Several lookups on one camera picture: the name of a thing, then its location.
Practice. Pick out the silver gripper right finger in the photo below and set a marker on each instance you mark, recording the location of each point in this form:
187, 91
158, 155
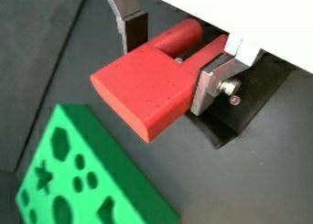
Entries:
216, 78

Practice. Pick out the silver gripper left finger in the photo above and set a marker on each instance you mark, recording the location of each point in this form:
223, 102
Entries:
133, 23

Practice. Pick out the red square-circle object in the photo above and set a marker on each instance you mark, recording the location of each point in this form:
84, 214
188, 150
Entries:
146, 85

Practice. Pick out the black curved fixture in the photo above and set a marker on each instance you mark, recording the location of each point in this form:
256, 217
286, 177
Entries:
224, 120

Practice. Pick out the green foam shape tray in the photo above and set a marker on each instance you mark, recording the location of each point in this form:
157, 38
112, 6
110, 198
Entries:
82, 180

